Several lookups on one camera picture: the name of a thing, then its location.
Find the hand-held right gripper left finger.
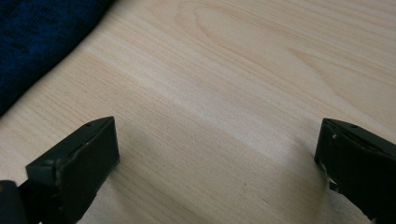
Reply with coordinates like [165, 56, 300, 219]
[18, 116, 120, 224]

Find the dark blue cloth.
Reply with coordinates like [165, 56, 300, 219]
[0, 0, 116, 118]

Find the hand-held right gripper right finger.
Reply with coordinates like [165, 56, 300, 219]
[314, 118, 396, 224]

